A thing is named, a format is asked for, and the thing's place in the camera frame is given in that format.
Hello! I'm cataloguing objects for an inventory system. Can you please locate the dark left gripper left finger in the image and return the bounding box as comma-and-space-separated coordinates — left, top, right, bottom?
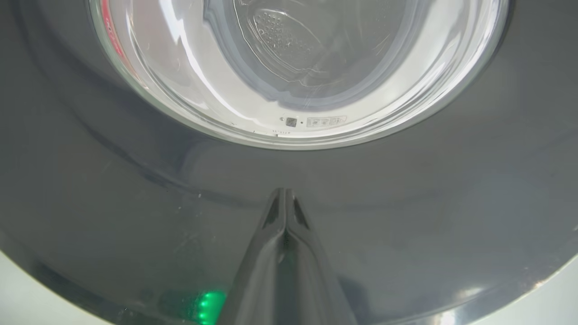
217, 187, 286, 325

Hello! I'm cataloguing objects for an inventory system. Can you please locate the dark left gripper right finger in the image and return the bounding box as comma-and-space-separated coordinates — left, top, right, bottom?
285, 187, 359, 325

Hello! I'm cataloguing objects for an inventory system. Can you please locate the black washer door with glass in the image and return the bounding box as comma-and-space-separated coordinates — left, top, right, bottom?
0, 0, 578, 325

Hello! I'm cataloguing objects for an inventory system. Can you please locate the small white glass sticker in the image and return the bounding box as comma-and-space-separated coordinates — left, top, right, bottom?
307, 116, 348, 128

